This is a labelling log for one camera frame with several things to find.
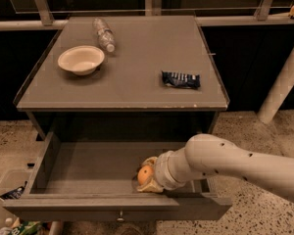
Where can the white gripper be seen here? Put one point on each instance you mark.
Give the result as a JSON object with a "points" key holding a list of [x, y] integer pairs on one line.
{"points": [[162, 173]]}

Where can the orange fruit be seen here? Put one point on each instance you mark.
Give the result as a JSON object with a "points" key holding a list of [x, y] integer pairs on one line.
{"points": [[144, 173]]}

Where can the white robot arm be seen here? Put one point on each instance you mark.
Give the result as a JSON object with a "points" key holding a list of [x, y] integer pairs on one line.
{"points": [[206, 155]]}

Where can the small metal drawer knob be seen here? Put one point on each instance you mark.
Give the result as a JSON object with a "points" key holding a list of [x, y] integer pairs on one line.
{"points": [[120, 217]]}

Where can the grey cabinet with top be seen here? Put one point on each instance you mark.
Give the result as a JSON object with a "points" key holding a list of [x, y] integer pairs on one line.
{"points": [[131, 78]]}

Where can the open grey top drawer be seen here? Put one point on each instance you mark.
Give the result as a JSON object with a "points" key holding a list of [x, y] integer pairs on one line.
{"points": [[95, 181]]}

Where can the dark blue snack packet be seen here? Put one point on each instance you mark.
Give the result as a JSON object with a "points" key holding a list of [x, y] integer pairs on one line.
{"points": [[181, 80]]}

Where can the green snack package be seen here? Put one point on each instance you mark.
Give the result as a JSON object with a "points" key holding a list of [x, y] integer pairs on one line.
{"points": [[28, 228]]}

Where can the blue packet in bin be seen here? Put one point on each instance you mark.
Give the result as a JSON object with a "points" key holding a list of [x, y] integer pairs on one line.
{"points": [[13, 194]]}

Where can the clear plastic storage bin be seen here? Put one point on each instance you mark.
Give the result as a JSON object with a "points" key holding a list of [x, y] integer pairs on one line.
{"points": [[33, 204]]}

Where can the clear plastic water bottle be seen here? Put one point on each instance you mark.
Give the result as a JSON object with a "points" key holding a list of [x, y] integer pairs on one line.
{"points": [[106, 38]]}

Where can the white diagonal support pole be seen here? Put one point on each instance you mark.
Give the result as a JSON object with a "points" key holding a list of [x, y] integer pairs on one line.
{"points": [[279, 91]]}

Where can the metal railing frame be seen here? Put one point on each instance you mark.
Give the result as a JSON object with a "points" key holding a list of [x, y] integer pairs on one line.
{"points": [[53, 14]]}

